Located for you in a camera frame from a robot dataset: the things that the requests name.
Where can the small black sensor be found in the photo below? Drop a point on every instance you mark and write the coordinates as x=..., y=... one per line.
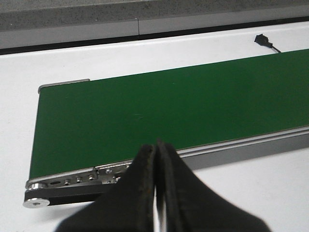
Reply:
x=263, y=40

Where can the green conveyor belt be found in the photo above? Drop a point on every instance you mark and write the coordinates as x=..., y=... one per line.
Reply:
x=91, y=123

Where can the black drive belt with pulleys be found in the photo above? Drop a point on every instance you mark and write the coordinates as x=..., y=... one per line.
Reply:
x=39, y=198

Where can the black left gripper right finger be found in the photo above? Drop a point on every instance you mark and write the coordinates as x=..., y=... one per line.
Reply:
x=186, y=204

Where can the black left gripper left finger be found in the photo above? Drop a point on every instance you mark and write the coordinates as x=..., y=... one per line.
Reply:
x=126, y=207

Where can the grey speckled stone counter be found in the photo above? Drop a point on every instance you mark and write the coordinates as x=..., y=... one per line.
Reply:
x=36, y=22

